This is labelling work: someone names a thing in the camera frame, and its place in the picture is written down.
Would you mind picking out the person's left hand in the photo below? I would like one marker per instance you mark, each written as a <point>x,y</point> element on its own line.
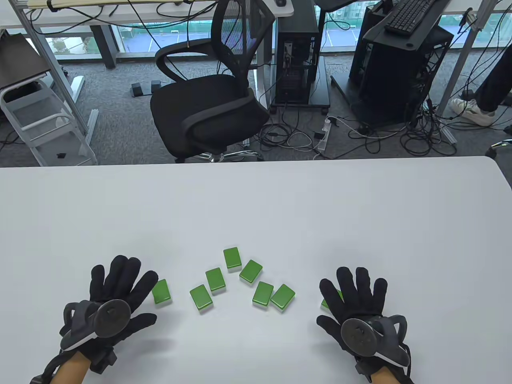
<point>120,280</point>

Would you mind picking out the person's right hand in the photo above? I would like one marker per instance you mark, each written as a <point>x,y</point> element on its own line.
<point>356,296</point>

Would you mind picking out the single green-backed mahjong tile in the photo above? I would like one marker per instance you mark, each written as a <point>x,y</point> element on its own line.
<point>324,304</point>

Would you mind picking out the group of green mahjong tiles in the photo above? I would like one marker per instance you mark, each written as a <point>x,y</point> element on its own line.
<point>216,279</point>

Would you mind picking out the person's left forearm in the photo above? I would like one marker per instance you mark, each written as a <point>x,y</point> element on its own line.
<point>72,372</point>

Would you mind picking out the person's right forearm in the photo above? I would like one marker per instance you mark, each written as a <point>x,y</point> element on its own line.
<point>384,378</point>

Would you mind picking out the grey round hand-mounted controller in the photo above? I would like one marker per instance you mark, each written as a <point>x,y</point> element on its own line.
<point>114,318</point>
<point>358,336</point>

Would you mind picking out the white metal step stool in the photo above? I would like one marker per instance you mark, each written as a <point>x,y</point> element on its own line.
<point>56,150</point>

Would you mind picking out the white power strip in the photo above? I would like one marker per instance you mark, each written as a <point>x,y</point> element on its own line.
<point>324,136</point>

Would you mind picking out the black foot pedal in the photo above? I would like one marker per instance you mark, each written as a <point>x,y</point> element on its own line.
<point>156,86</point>
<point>137,89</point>

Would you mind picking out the black mesh office chair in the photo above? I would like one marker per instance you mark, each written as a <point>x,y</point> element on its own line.
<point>208,104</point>

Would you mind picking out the black wheeled tower stand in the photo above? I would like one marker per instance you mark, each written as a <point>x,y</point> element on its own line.
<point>320,96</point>

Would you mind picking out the chrome chair base leg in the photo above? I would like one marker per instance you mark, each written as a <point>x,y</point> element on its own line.
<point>500,144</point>

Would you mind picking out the dark grey flat board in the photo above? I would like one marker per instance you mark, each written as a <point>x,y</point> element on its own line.
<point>18,60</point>

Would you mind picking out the black computer tower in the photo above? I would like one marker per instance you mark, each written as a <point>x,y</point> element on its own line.
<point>298,48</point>

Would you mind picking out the black desk top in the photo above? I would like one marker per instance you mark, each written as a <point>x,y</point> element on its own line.
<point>400,40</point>

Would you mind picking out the black keyboard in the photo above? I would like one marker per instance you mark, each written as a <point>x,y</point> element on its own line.
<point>410,16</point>

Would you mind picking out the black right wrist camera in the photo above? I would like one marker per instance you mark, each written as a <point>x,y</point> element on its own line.
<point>363,367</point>

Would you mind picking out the aluminium frame post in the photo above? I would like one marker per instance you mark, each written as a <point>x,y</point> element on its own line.
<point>460,64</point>
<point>52,68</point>

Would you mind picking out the black clamp-mounted camera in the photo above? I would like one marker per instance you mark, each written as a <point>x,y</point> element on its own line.
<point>468,18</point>

